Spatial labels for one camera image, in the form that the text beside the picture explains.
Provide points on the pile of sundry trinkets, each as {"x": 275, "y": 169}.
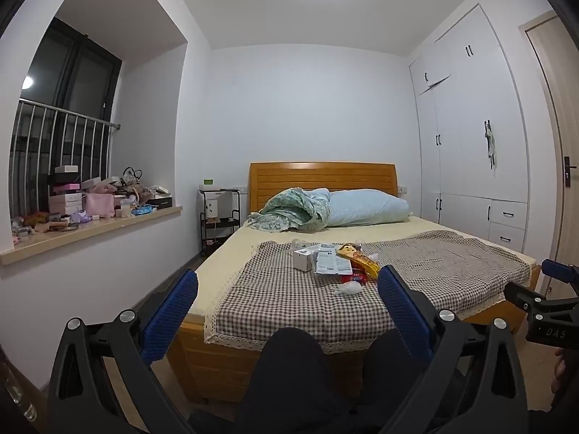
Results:
{"x": 131, "y": 185}

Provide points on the flat black box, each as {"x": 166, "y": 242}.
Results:
{"x": 160, "y": 201}

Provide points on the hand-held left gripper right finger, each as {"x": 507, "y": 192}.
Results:
{"x": 402, "y": 312}

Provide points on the metal window railing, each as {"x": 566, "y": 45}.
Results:
{"x": 68, "y": 135}

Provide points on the person's black trousers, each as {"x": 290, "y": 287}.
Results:
{"x": 289, "y": 379}

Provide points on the crumpled clear plastic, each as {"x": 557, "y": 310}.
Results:
{"x": 348, "y": 288}

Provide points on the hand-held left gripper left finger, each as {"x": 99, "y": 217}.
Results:
{"x": 172, "y": 312}

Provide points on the white device on cart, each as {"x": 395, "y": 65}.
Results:
{"x": 213, "y": 211}

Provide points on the yellow snack bag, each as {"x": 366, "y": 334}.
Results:
{"x": 359, "y": 260}

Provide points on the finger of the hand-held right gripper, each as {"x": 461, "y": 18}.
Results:
{"x": 561, "y": 271}
{"x": 524, "y": 297}

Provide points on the white printed packet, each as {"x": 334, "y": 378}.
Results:
{"x": 330, "y": 260}

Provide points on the purple cloth item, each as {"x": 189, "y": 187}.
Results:
{"x": 81, "y": 217}

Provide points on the beige door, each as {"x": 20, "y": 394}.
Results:
{"x": 556, "y": 144}

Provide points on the green floral quilt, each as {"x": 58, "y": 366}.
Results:
{"x": 289, "y": 210}

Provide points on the wooden bed frame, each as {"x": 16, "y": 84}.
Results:
{"x": 316, "y": 176}

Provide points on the stack of pink white boxes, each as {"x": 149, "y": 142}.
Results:
{"x": 68, "y": 194}

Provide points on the person's right hand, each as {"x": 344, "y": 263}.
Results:
{"x": 563, "y": 370}

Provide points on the brown cloth items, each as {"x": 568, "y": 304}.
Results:
{"x": 45, "y": 224}

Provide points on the light blue pillow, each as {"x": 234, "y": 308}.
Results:
{"x": 366, "y": 208}

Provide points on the white built-in wardrobe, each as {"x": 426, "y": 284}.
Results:
{"x": 470, "y": 144}

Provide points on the brown checkered cloth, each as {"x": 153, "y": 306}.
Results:
{"x": 280, "y": 298}

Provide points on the pink bag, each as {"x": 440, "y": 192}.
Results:
{"x": 99, "y": 205}

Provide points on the dark framed window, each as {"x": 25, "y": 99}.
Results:
{"x": 77, "y": 68}

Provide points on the small white jar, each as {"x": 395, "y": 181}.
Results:
{"x": 123, "y": 211}

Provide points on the small white box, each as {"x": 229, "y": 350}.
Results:
{"x": 303, "y": 261}

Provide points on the black rolling cart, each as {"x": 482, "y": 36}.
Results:
{"x": 219, "y": 230}

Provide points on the red orange snack wrapper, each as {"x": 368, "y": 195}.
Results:
{"x": 362, "y": 275}

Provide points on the beige stone window sill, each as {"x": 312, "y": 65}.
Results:
{"x": 99, "y": 230}

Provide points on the blue plastic wrapper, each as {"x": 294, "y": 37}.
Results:
{"x": 144, "y": 209}

